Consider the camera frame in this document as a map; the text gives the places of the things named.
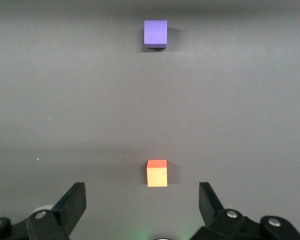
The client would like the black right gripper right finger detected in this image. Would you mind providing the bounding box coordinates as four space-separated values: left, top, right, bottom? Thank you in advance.
189 181 300 240

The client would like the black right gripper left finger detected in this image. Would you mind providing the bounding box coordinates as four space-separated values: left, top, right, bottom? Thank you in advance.
0 181 87 240

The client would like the orange foam block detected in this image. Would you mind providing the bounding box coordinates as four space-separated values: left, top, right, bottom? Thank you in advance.
146 159 168 188

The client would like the purple foam block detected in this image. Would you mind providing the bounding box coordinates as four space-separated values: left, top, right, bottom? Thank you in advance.
142 20 168 49

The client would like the dark grey table mat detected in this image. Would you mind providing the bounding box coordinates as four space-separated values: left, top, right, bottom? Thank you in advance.
0 0 300 240

